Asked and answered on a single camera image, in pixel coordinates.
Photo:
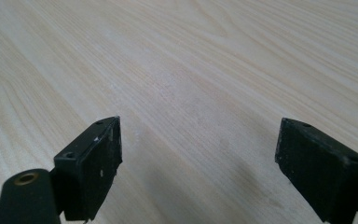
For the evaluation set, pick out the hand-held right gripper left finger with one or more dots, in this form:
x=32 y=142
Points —
x=90 y=171

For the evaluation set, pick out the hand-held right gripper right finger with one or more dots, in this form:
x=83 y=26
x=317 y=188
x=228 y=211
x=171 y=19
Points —
x=320 y=171

